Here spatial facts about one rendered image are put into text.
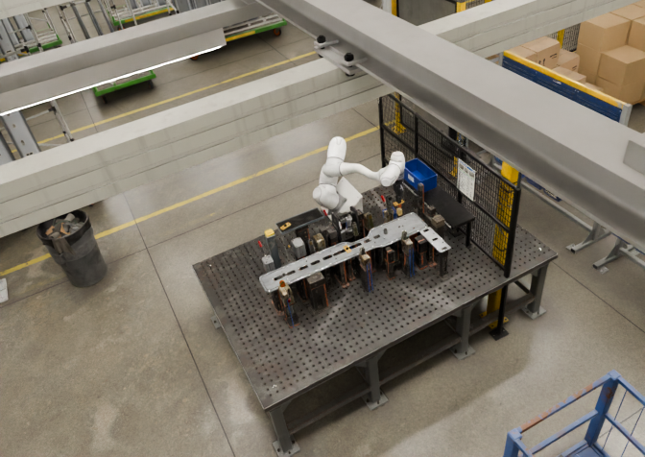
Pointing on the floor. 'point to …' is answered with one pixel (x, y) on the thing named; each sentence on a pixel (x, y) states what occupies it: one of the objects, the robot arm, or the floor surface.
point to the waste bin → (74, 247)
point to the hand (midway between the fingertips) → (398, 199)
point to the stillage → (579, 422)
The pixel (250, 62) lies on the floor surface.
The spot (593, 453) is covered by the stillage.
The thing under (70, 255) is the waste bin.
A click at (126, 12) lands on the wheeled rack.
